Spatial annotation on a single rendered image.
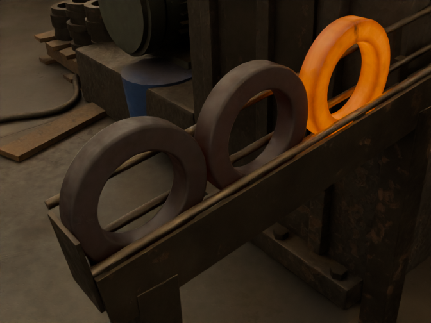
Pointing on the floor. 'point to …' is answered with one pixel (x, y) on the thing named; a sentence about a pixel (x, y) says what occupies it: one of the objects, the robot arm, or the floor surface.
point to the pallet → (72, 33)
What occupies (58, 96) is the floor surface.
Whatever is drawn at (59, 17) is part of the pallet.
